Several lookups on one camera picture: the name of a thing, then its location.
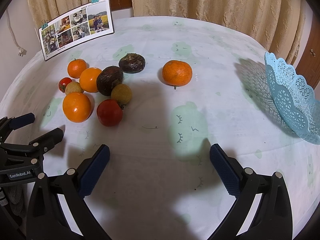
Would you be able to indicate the dark round mangosteen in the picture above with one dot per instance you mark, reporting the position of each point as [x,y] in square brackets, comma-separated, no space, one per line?
[132,63]

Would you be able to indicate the photo collage card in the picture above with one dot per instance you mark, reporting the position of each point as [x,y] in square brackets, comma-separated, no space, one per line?
[79,25]

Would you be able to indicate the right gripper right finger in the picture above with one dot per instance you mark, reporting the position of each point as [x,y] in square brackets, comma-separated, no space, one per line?
[273,217]

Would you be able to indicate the teal binder clip left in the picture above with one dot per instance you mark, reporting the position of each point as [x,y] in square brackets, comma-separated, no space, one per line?
[44,24]

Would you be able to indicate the small red tomato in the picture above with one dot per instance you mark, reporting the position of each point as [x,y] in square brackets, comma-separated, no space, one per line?
[63,83]

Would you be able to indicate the light blue lattice basket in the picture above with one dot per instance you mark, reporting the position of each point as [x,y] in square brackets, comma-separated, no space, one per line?
[293,97]

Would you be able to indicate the beige curtain right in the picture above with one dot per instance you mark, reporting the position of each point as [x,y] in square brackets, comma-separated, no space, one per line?
[276,24]

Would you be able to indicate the small orange back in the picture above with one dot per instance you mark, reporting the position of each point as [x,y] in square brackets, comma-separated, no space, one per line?
[76,67]

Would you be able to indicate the dark brown passion fruit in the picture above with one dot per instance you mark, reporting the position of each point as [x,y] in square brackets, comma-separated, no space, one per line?
[109,78]

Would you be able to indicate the large smooth orange front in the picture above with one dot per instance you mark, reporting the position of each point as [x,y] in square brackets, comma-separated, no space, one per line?
[76,107]

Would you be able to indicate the white patterned tablecloth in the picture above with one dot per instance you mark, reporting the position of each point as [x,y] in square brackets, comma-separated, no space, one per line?
[160,183]

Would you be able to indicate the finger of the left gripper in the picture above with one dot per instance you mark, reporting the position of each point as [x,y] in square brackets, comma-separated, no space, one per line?
[11,124]
[46,142]

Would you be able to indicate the large red tomato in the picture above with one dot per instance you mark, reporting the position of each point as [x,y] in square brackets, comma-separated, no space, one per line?
[109,113]

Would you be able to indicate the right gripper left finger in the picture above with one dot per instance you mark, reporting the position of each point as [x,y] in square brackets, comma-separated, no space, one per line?
[45,216]

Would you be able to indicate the brown wooden door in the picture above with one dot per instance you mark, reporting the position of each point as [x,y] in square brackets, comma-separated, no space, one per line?
[308,65]

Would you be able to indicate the rough mandarin orange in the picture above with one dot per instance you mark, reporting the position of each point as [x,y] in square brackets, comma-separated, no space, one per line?
[177,73]

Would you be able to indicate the tan longan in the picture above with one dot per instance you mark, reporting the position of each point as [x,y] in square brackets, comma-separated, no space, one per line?
[73,87]
[122,94]

